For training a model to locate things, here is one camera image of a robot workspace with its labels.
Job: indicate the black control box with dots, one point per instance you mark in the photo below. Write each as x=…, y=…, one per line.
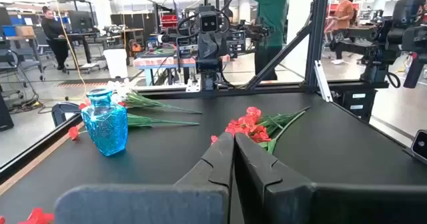
x=358, y=104

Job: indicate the blue storage bin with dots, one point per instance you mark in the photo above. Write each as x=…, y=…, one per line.
x=20, y=20

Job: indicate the black computer tower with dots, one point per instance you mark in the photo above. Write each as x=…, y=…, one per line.
x=5, y=114

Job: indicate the blue glass vase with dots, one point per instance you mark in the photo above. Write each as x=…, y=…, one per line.
x=105, y=127

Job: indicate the red artificial flower bunch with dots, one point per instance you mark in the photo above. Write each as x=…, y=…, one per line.
x=36, y=217
x=156, y=120
x=248, y=124

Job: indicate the black desk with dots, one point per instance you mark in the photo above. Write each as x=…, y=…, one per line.
x=76, y=35

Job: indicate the cardboard box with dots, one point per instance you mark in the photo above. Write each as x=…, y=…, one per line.
x=25, y=31

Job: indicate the black computer monitor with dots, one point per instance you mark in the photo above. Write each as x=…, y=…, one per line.
x=80, y=20

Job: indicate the small black camera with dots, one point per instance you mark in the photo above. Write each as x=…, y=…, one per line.
x=419, y=146

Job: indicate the silver mounting bracket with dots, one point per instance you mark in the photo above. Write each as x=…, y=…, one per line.
x=193, y=85

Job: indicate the white waste bin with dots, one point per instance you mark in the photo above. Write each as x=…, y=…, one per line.
x=116, y=64

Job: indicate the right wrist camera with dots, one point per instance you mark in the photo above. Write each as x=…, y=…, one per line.
x=209, y=22

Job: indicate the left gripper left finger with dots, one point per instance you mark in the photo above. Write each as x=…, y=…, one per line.
x=200, y=204

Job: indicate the black aluminium rig frame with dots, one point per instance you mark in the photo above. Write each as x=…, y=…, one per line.
x=317, y=34

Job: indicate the person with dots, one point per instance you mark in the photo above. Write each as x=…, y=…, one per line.
x=53, y=30
x=267, y=17
x=343, y=15

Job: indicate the wooden top workbench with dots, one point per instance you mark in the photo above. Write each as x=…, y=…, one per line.
x=160, y=61

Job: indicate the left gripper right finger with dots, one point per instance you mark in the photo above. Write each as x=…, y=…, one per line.
x=283, y=197

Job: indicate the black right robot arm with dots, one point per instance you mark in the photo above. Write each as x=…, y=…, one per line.
x=208, y=80

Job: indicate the white artificial flower bunch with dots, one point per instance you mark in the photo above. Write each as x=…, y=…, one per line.
x=141, y=100

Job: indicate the black background robot arm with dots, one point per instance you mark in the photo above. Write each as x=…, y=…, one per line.
x=257, y=32
x=405, y=34
x=168, y=37

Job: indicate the red storage bin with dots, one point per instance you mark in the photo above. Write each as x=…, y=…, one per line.
x=169, y=20

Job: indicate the orange tool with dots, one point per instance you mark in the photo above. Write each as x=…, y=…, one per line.
x=135, y=46

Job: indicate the white metal bracket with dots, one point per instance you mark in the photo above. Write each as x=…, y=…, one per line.
x=323, y=80

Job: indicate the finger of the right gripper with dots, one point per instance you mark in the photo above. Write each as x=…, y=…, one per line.
x=220, y=45
x=206, y=45

